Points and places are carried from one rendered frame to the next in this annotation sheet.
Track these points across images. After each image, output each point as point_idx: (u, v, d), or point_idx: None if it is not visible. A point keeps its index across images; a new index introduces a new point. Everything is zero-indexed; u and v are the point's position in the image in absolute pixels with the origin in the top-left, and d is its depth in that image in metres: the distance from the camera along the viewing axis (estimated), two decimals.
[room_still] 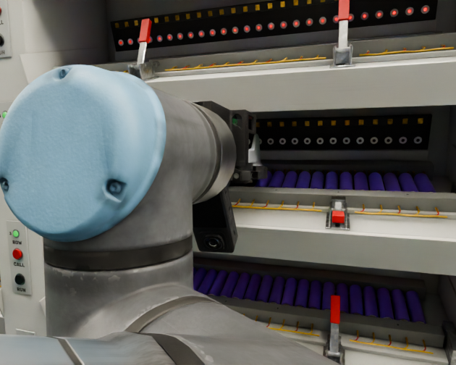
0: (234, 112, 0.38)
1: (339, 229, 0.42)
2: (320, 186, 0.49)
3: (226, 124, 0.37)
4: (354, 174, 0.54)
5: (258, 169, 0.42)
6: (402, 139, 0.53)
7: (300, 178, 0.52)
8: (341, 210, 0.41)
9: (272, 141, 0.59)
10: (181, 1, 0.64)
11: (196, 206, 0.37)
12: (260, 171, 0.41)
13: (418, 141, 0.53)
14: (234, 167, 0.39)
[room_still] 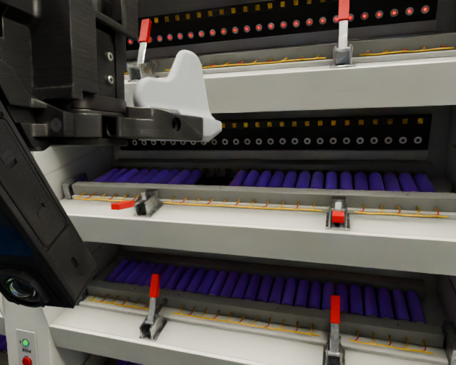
0: None
1: (339, 229, 0.42)
2: (320, 186, 0.49)
3: None
4: (354, 174, 0.54)
5: (134, 116, 0.17)
6: (402, 139, 0.53)
7: (300, 178, 0.52)
8: (341, 210, 0.41)
9: (272, 141, 0.59)
10: (181, 1, 0.64)
11: None
12: (132, 118, 0.17)
13: (418, 141, 0.53)
14: (58, 105, 0.16)
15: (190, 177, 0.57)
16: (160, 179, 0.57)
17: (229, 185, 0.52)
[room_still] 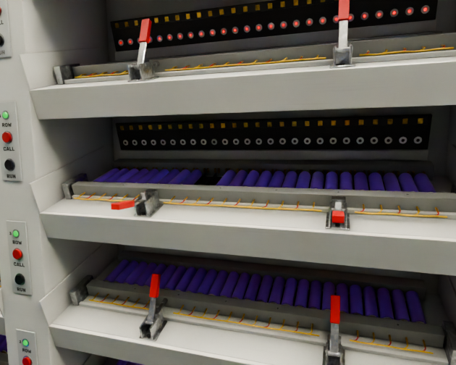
0: None
1: (339, 229, 0.42)
2: (320, 186, 0.49)
3: None
4: (354, 174, 0.54)
5: None
6: (402, 139, 0.53)
7: (300, 178, 0.52)
8: (341, 210, 0.41)
9: (272, 141, 0.59)
10: (181, 1, 0.64)
11: None
12: None
13: (418, 141, 0.53)
14: None
15: (190, 177, 0.57)
16: (160, 179, 0.57)
17: (229, 185, 0.52)
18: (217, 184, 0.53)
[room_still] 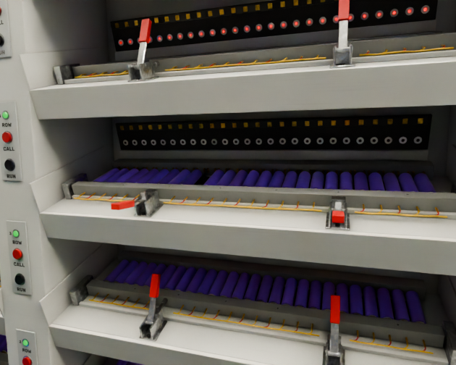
0: None
1: (339, 229, 0.42)
2: (320, 186, 0.49)
3: None
4: (354, 174, 0.54)
5: None
6: (402, 139, 0.53)
7: (300, 178, 0.52)
8: (341, 210, 0.41)
9: (272, 141, 0.59)
10: (181, 1, 0.64)
11: None
12: None
13: (418, 141, 0.53)
14: None
15: (190, 177, 0.57)
16: (160, 179, 0.57)
17: (229, 185, 0.52)
18: (217, 184, 0.53)
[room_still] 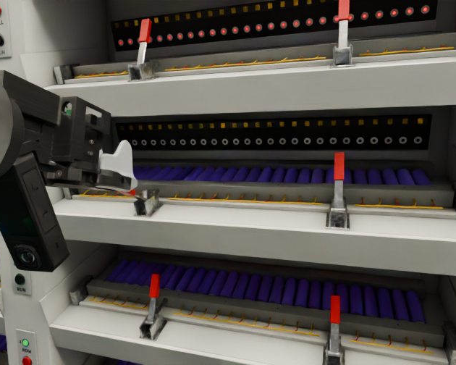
0: (64, 99, 0.32)
1: (339, 229, 0.42)
2: (321, 182, 0.51)
3: (49, 110, 0.31)
4: None
5: (103, 173, 0.35)
6: (402, 139, 0.53)
7: (301, 174, 0.54)
8: (341, 198, 0.43)
9: (272, 141, 0.59)
10: (181, 1, 0.64)
11: None
12: (103, 174, 0.35)
13: (418, 141, 0.53)
14: (61, 164, 0.32)
15: (192, 174, 0.58)
16: (163, 177, 0.59)
17: (232, 181, 0.54)
18: (220, 179, 0.55)
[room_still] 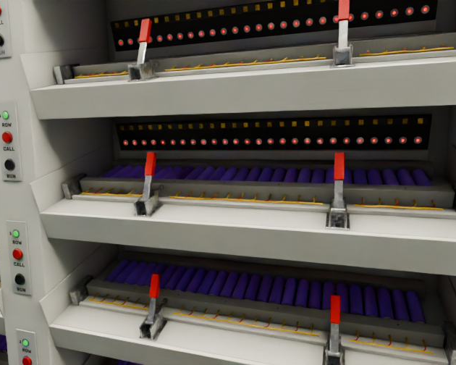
0: None
1: (339, 229, 0.42)
2: (321, 182, 0.51)
3: None
4: None
5: None
6: (402, 139, 0.53)
7: (301, 174, 0.54)
8: (341, 198, 0.43)
9: (272, 141, 0.59)
10: (181, 1, 0.64)
11: None
12: None
13: (418, 141, 0.53)
14: None
15: (193, 174, 0.58)
16: (164, 176, 0.59)
17: (232, 181, 0.54)
18: (220, 180, 0.55)
